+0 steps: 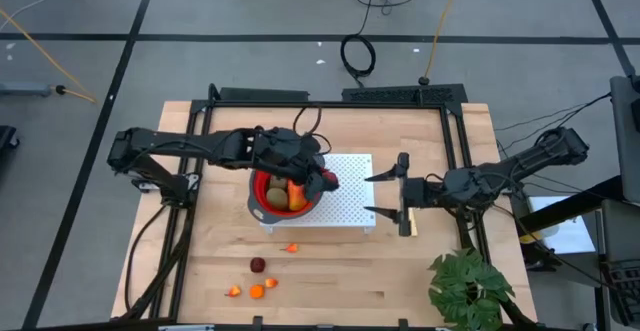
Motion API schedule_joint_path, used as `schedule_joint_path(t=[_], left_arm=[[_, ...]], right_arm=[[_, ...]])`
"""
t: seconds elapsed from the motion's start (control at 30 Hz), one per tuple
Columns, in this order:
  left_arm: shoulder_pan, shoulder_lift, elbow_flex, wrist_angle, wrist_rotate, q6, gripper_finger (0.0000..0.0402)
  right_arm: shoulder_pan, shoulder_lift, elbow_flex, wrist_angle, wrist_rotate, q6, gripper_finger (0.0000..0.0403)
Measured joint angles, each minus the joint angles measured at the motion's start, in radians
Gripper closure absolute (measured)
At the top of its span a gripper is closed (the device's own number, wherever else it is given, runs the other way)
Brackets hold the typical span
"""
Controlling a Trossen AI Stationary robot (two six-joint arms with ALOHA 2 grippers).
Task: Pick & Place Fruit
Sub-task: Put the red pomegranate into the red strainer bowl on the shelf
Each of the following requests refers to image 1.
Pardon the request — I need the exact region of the black keyboard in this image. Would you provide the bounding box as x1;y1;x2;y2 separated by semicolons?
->
601;258;640;328

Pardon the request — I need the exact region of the red colander with grey rim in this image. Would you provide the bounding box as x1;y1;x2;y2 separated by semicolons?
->
247;150;327;226

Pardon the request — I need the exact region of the red-yellow toy mango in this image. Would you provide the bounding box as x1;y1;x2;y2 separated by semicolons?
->
287;179;309;212

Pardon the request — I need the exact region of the yellow hanging cord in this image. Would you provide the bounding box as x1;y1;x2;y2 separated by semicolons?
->
0;8;99;105
417;0;467;87

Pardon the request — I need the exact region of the white box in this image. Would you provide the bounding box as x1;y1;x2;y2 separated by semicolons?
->
527;194;597;256

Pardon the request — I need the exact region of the green leafy plant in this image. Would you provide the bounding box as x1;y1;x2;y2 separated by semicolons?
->
427;247;517;331

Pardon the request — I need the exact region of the white perforated shelf riser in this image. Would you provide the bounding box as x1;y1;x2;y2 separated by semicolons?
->
260;152;379;236

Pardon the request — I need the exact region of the grey desk foot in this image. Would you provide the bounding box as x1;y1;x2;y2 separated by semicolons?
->
0;81;52;97

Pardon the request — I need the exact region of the grey equipment panel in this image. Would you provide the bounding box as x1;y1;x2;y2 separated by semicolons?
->
608;74;640;205

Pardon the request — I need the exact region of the black coiled floor cable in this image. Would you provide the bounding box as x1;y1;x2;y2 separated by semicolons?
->
339;0;386;90

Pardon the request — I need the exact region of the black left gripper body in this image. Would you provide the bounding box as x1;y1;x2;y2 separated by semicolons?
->
252;126;324;177

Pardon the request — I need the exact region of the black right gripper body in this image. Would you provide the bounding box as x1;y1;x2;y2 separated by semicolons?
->
398;151;449;238

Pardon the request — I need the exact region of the black vented box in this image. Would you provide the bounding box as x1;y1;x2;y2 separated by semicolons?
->
341;83;469;105

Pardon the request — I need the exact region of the black caster base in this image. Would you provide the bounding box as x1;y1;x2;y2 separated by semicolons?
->
0;124;21;150

